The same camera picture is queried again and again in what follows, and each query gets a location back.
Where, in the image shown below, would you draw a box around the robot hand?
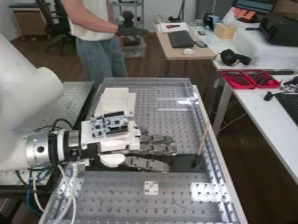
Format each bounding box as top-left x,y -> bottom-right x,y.
80,111 -> 178,173

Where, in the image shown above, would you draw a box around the small white block with pins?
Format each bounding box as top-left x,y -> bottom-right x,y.
142,180 -> 161,196

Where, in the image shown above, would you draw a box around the clear box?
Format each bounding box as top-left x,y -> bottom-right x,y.
85,77 -> 224,175

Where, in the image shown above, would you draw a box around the thin stick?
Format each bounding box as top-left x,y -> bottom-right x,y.
193,123 -> 212,168

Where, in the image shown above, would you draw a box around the wooden desk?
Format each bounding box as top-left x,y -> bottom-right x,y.
154,23 -> 220,101

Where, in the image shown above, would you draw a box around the person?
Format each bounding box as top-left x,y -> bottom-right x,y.
61,0 -> 130,85

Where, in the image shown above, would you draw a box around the red tray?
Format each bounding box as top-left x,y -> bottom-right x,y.
221,69 -> 258,90
246,69 -> 282,90

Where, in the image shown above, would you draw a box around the black keyboard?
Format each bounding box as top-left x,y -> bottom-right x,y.
273,92 -> 298,127
166,30 -> 197,49

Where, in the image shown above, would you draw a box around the white desk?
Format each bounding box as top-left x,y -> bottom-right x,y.
194,19 -> 298,76
212,73 -> 298,186

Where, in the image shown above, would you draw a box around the black headphones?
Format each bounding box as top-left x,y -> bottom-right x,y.
218,48 -> 253,67

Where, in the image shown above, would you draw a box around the black mouse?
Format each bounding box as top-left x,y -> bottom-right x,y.
262,91 -> 275,102

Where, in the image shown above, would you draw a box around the black office chair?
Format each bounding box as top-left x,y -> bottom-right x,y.
33,0 -> 77,54

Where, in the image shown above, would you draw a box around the small cardboard box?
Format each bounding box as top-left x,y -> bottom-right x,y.
214,22 -> 237,41

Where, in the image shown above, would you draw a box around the black bag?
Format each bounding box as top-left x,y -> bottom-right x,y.
258,12 -> 298,47

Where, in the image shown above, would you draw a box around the black cable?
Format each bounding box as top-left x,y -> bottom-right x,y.
52,117 -> 76,132

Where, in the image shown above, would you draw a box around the white cable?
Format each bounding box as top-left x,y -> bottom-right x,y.
56,163 -> 80,224

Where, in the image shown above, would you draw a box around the blue cable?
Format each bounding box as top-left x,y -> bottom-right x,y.
24,169 -> 44,218

